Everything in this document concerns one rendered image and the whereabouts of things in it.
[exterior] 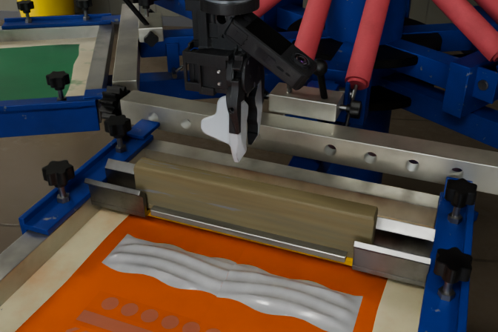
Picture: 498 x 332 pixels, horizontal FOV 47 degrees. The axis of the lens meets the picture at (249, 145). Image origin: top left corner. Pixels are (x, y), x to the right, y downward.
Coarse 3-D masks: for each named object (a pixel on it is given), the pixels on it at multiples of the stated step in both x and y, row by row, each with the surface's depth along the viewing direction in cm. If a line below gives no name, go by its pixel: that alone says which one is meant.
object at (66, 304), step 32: (128, 224) 88; (160, 224) 88; (96, 256) 82; (224, 256) 82; (64, 288) 76; (96, 288) 76; (128, 288) 76; (160, 288) 76; (32, 320) 71; (64, 320) 71
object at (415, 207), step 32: (160, 160) 101; (192, 160) 99; (224, 160) 98; (256, 160) 98; (320, 192) 92; (352, 192) 90; (384, 192) 90; (416, 192) 90; (64, 224) 83; (0, 256) 76; (32, 256) 77; (0, 288) 73
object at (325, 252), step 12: (168, 216) 84; (180, 216) 83; (192, 216) 83; (216, 228) 81; (228, 228) 81; (240, 228) 81; (264, 240) 79; (276, 240) 79; (288, 240) 78; (300, 240) 78; (312, 252) 77; (324, 252) 76; (336, 252) 76
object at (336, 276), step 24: (264, 264) 80; (288, 264) 80; (312, 264) 80; (336, 264) 80; (336, 288) 76; (360, 288) 76; (384, 288) 76; (216, 312) 72; (240, 312) 72; (360, 312) 72
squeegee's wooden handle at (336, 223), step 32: (160, 192) 84; (192, 192) 82; (224, 192) 79; (256, 192) 78; (288, 192) 77; (256, 224) 80; (288, 224) 78; (320, 224) 76; (352, 224) 74; (352, 256) 77
